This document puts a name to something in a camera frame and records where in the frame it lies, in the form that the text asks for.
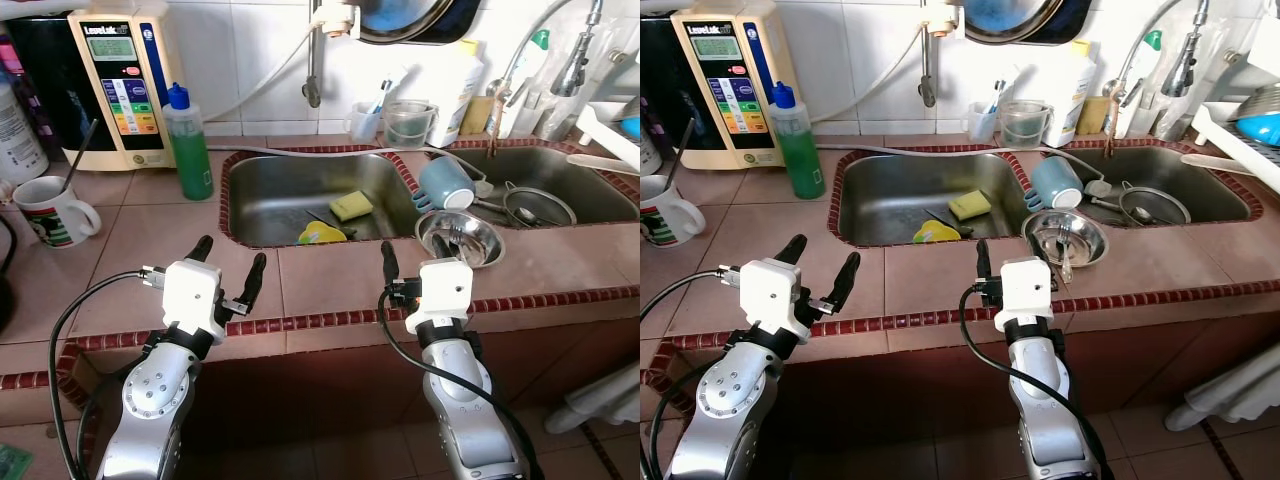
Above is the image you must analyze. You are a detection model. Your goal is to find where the small steel bowl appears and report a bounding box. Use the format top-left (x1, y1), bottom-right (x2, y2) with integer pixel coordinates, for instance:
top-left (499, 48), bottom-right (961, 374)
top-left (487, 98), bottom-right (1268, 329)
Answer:
top-left (415, 210), bottom-right (504, 269)
top-left (1022, 210), bottom-right (1109, 269)

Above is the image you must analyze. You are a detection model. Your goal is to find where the dark teal mug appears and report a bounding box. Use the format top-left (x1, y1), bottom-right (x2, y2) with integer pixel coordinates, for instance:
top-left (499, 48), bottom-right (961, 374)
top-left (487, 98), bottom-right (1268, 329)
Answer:
top-left (1030, 155), bottom-right (1086, 211)
top-left (418, 157), bottom-right (476, 211)

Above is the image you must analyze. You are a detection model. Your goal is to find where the yellow dish sponge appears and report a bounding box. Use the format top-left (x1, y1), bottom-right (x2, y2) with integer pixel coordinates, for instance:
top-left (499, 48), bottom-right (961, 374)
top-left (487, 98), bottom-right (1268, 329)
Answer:
top-left (948, 190), bottom-right (993, 221)
top-left (330, 190), bottom-right (374, 223)

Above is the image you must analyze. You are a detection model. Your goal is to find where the steel sink basin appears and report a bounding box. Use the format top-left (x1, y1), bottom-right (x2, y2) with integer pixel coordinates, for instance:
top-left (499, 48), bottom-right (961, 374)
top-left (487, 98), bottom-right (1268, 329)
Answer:
top-left (440, 148), bottom-right (641, 226)
top-left (838, 152), bottom-right (1031, 246)
top-left (225, 152), bottom-right (421, 249)
top-left (1050, 148), bottom-right (1261, 223)

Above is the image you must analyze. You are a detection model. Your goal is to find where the green dish soap bottle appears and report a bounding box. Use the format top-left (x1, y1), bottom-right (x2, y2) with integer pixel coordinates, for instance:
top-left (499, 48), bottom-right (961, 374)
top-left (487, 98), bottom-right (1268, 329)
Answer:
top-left (768, 82), bottom-right (826, 199)
top-left (162, 83), bottom-right (214, 201)

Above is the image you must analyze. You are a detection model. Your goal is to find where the white printed mug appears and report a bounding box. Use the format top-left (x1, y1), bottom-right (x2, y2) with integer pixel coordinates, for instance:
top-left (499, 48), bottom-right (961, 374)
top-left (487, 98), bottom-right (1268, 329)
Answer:
top-left (640, 175), bottom-right (706, 246)
top-left (12, 175), bottom-right (103, 249)

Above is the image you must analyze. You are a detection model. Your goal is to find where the clear toothbrush cup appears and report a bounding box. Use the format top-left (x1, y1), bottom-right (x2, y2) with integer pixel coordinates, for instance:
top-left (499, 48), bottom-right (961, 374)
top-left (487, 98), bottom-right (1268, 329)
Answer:
top-left (350, 102), bottom-right (383, 143)
top-left (967, 102), bottom-right (999, 141)

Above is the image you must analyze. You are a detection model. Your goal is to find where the dark spoon in mug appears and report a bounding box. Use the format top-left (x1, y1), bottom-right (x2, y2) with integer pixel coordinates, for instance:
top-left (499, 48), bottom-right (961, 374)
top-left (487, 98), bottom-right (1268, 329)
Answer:
top-left (60, 118), bottom-right (101, 196)
top-left (665, 118), bottom-right (698, 191)

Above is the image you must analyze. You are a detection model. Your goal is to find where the mustard sponge block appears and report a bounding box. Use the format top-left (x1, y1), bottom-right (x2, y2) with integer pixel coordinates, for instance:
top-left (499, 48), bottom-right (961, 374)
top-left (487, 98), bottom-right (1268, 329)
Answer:
top-left (460, 95), bottom-right (496, 136)
top-left (1075, 95), bottom-right (1109, 134)

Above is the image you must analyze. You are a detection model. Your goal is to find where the thin white filter tube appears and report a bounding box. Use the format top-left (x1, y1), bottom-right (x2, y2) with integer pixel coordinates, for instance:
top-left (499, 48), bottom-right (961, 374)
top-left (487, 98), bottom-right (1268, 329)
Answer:
top-left (205, 30), bottom-right (319, 123)
top-left (815, 30), bottom-right (929, 123)

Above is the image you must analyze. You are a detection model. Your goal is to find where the white detergent bottle yellow cap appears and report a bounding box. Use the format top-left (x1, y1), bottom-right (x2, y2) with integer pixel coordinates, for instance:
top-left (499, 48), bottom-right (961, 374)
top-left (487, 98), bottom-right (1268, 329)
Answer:
top-left (1055, 40), bottom-right (1099, 149)
top-left (437, 40), bottom-right (486, 149)

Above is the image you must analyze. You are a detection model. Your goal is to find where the white dish rack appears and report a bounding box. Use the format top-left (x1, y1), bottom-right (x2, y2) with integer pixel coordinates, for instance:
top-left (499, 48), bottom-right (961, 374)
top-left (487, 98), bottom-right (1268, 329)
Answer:
top-left (1190, 85), bottom-right (1280, 196)
top-left (575, 100), bottom-right (641, 176)

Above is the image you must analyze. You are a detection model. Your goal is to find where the black countertop appliance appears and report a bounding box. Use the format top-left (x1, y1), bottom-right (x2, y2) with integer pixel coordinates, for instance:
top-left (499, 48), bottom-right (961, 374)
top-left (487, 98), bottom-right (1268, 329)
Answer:
top-left (0, 18), bottom-right (76, 131)
top-left (640, 18), bottom-right (691, 131)

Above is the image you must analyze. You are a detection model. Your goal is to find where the white folded drying rack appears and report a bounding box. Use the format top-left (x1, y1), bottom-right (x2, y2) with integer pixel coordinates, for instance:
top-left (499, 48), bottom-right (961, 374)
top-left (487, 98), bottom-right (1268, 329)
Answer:
top-left (1165, 340), bottom-right (1280, 433)
top-left (545, 360), bottom-right (641, 436)

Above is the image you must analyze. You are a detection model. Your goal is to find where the cream tap water filter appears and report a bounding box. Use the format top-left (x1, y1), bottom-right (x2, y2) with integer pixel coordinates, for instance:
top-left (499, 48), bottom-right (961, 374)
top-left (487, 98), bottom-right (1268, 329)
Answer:
top-left (922, 0), bottom-right (971, 39)
top-left (310, 0), bottom-right (361, 39)

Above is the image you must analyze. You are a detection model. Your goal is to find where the hanging metal pan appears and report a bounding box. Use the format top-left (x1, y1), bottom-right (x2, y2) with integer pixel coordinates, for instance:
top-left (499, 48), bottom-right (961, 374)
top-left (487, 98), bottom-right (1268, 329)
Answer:
top-left (355, 0), bottom-right (481, 46)
top-left (965, 0), bottom-right (1093, 46)

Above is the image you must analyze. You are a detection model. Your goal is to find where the clear plastic bag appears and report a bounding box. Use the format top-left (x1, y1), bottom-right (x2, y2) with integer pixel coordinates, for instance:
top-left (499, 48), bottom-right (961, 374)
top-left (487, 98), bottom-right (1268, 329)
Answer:
top-left (540, 20), bottom-right (641, 141)
top-left (1150, 20), bottom-right (1251, 141)

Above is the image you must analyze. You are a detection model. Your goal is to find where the chrome pull-out sprayer faucet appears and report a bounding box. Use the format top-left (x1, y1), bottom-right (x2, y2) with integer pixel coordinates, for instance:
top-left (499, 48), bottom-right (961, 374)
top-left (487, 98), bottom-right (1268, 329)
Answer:
top-left (1105, 0), bottom-right (1211, 156)
top-left (487, 0), bottom-right (606, 161)

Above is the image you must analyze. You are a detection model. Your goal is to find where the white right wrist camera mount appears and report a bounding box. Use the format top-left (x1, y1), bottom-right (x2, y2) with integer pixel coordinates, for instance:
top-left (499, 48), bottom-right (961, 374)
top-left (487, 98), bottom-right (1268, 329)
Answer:
top-left (995, 257), bottom-right (1056, 336)
top-left (405, 258), bottom-right (474, 336)

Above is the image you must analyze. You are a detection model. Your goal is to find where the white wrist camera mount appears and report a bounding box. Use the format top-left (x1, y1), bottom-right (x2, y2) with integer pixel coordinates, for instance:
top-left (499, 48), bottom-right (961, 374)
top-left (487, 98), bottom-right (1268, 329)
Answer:
top-left (995, 257), bottom-right (1056, 336)
top-left (725, 258), bottom-right (826, 341)
top-left (405, 258), bottom-right (474, 336)
top-left (145, 258), bottom-right (246, 336)

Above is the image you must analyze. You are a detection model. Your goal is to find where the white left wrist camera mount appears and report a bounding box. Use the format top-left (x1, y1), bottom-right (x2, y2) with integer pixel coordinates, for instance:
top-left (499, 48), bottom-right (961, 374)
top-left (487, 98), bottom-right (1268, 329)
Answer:
top-left (145, 258), bottom-right (246, 336)
top-left (725, 258), bottom-right (826, 341)

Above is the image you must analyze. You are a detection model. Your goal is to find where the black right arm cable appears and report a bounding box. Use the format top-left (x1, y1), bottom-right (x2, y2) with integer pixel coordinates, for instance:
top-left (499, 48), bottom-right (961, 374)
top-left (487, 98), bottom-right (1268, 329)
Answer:
top-left (378, 290), bottom-right (543, 480)
top-left (958, 288), bottom-right (1116, 480)

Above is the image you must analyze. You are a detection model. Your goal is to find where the white drain hose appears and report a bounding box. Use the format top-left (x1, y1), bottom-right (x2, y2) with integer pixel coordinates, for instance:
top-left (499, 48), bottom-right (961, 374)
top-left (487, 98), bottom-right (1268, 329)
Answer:
top-left (235, 143), bottom-right (493, 198)
top-left (850, 143), bottom-right (1108, 193)

